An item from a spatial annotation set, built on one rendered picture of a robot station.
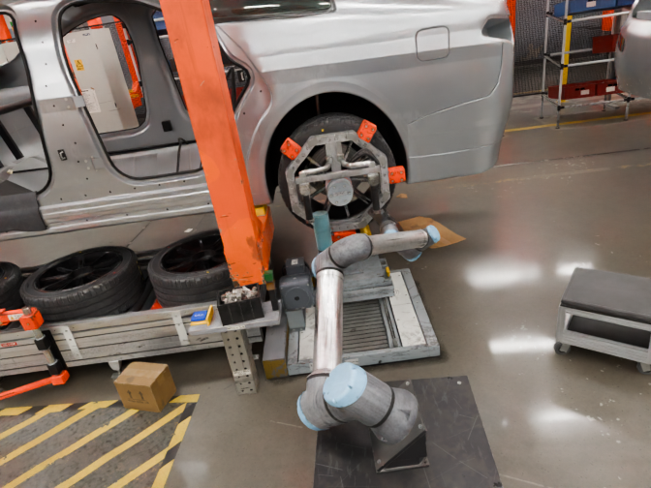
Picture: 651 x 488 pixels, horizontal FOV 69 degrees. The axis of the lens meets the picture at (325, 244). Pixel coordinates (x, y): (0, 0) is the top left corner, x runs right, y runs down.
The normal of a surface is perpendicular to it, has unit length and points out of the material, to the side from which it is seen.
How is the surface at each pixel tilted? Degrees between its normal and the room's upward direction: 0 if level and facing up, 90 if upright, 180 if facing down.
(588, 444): 0
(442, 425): 0
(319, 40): 81
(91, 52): 90
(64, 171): 91
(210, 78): 90
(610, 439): 0
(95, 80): 90
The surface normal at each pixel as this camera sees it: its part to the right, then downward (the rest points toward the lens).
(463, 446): -0.14, -0.89
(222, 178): 0.04, 0.44
